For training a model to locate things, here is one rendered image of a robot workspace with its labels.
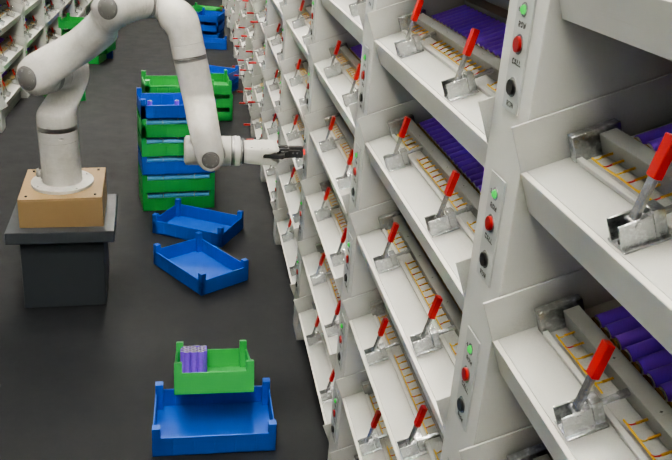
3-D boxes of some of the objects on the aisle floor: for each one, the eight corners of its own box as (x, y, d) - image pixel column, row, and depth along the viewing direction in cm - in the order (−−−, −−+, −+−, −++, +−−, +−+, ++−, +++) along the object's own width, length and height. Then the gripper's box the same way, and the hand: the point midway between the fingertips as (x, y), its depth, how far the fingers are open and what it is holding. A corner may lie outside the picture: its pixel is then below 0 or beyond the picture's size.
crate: (143, 211, 330) (142, 193, 327) (138, 193, 348) (138, 176, 345) (214, 207, 340) (214, 190, 337) (206, 190, 357) (207, 174, 354)
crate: (153, 263, 286) (152, 243, 283) (199, 250, 300) (199, 230, 297) (201, 296, 267) (201, 275, 264) (248, 279, 280) (249, 259, 277)
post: (261, 181, 373) (277, -225, 309) (259, 175, 381) (274, -222, 317) (303, 182, 376) (327, -220, 312) (300, 175, 385) (323, -217, 321)
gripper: (240, 146, 216) (306, 147, 219) (237, 130, 229) (300, 131, 232) (239, 172, 218) (305, 172, 222) (237, 155, 232) (298, 155, 235)
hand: (295, 151), depth 227 cm, fingers closed
